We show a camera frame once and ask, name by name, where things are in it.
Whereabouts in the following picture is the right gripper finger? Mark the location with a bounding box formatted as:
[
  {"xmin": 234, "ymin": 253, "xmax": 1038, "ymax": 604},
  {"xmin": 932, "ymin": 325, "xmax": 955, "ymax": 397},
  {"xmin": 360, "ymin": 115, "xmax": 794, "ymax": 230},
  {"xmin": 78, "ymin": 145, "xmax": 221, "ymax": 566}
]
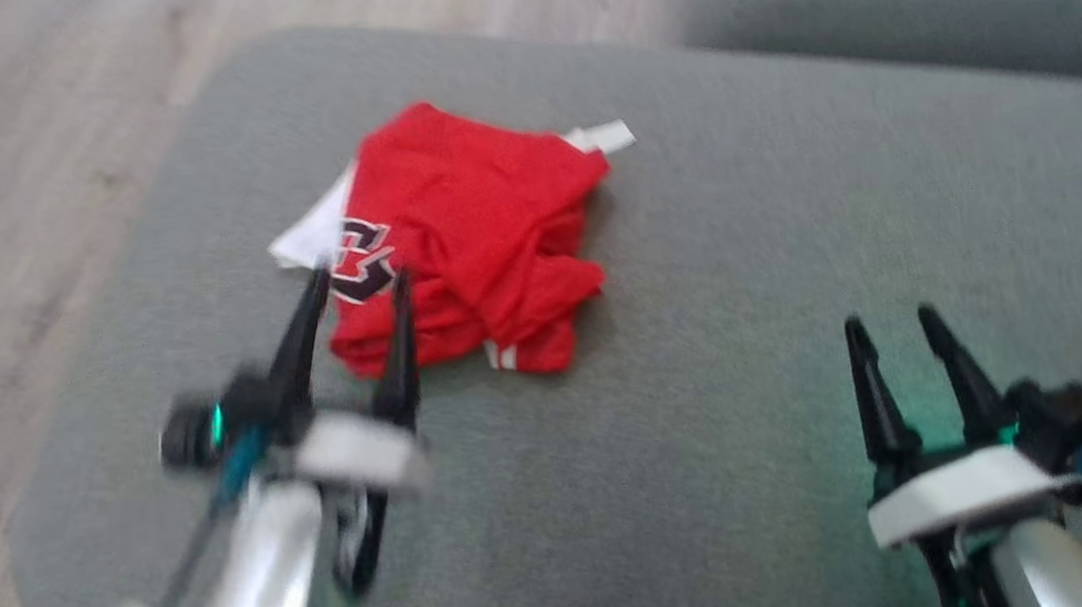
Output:
[
  {"xmin": 915, "ymin": 295, "xmax": 1016, "ymax": 452},
  {"xmin": 842, "ymin": 308, "xmax": 925, "ymax": 474}
]

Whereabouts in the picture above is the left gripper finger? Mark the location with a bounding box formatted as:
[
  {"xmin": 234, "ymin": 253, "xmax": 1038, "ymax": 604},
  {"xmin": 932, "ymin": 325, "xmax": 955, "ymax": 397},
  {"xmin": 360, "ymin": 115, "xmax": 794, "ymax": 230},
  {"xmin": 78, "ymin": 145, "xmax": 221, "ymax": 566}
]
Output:
[
  {"xmin": 254, "ymin": 263, "xmax": 351, "ymax": 445},
  {"xmin": 357, "ymin": 267, "xmax": 430, "ymax": 435}
]

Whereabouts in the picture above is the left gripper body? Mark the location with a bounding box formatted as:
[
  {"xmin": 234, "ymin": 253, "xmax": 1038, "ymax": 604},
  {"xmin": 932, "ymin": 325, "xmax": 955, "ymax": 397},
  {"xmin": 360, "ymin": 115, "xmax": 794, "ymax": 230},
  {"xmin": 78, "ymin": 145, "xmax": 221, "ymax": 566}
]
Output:
[{"xmin": 287, "ymin": 401, "xmax": 435, "ymax": 508}]

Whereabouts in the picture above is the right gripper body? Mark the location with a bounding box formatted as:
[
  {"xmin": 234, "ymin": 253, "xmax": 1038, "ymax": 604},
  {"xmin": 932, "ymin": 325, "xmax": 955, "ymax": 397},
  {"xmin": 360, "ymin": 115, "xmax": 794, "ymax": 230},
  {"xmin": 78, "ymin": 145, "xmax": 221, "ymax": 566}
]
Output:
[{"xmin": 860, "ymin": 431, "xmax": 1082, "ymax": 552}]

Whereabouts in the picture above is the red jersey with black print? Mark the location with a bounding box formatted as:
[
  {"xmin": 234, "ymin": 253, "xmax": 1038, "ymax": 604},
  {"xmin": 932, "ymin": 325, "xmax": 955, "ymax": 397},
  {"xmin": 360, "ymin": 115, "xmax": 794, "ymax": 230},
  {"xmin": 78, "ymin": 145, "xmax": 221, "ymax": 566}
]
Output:
[{"xmin": 255, "ymin": 80, "xmax": 660, "ymax": 403}]

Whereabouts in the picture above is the large grey sofa seat cushion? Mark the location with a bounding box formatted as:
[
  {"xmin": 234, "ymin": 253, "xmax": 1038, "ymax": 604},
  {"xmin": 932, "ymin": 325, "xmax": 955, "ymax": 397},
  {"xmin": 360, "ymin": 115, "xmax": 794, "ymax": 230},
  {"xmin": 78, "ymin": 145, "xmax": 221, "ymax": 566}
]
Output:
[{"xmin": 0, "ymin": 0, "xmax": 1082, "ymax": 607}]

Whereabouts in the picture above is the left blue-plug camera cable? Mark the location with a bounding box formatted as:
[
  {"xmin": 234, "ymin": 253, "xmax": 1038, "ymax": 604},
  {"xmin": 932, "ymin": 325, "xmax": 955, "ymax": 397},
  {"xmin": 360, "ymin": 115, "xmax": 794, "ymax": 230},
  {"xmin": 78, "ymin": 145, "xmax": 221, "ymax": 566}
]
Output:
[{"xmin": 138, "ymin": 428, "xmax": 284, "ymax": 607}]

